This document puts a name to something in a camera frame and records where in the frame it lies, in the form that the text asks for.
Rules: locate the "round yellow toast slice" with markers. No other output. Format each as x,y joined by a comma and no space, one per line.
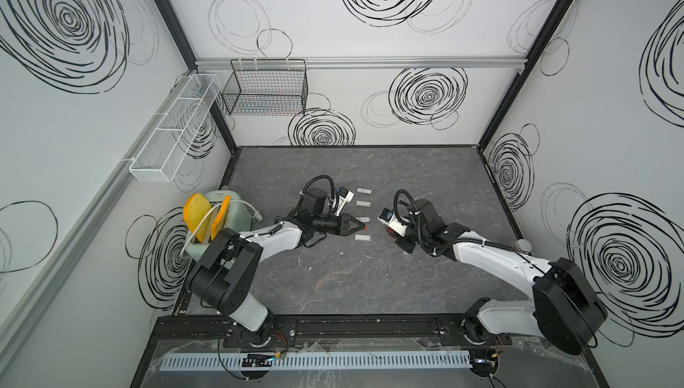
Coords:
196,214

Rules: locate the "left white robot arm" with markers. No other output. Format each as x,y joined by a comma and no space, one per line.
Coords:
224,274

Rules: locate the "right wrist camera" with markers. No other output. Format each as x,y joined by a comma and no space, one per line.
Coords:
388,218

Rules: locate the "orange toast slice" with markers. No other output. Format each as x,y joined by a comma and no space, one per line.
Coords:
218,223

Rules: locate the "green toaster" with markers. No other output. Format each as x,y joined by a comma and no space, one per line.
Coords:
240,217

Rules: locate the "grey slotted cable duct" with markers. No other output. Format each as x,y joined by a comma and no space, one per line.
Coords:
300,361

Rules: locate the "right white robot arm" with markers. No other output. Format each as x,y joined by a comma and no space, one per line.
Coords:
559,306

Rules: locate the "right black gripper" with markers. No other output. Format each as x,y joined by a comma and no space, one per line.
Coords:
404,245

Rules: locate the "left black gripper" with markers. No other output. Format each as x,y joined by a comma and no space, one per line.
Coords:
342,224

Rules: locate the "white wire shelf basket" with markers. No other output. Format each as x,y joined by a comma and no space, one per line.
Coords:
184,131

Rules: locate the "black wire basket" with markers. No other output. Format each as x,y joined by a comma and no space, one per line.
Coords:
266,88

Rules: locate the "light spice jar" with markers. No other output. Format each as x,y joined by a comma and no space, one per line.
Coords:
523,246

